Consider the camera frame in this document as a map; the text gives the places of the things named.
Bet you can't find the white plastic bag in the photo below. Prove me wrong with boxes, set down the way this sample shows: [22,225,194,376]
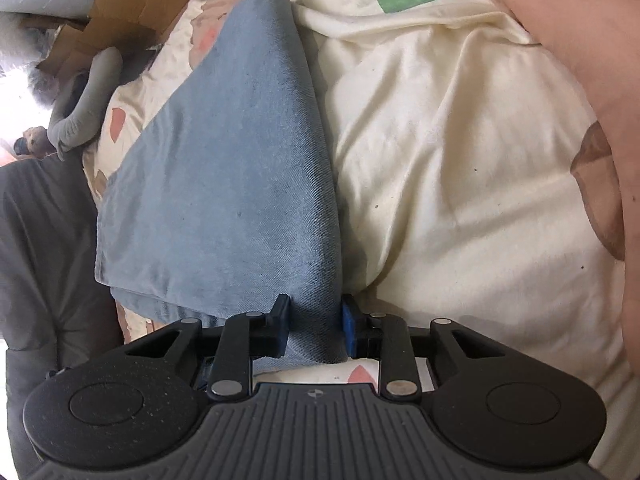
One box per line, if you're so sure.
[0,12,61,131]

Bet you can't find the grey neck pillow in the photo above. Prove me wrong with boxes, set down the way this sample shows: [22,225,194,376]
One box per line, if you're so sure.
[47,46,125,161]

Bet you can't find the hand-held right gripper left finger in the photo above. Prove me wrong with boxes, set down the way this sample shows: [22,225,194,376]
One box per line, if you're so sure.
[122,294,291,401]

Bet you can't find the cream bear print bedsheet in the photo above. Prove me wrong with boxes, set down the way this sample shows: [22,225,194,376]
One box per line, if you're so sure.
[80,0,640,461]

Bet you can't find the black cloth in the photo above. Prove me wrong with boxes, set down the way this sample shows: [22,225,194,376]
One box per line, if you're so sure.
[120,42,166,83]

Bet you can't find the flattened cardboard box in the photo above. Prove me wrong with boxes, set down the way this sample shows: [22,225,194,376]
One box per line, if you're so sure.
[35,0,226,78]

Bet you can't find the small brown teddy bear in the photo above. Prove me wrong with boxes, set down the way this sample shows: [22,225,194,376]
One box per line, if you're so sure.
[12,125,53,158]

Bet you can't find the blue denim drawstring pants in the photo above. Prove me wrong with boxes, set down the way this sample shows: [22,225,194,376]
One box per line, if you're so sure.
[94,0,351,391]

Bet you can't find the dark grey pillow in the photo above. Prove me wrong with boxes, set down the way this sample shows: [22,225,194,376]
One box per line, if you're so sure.
[0,152,126,480]

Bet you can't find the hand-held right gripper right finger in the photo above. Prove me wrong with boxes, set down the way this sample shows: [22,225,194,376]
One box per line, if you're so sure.
[341,294,506,401]

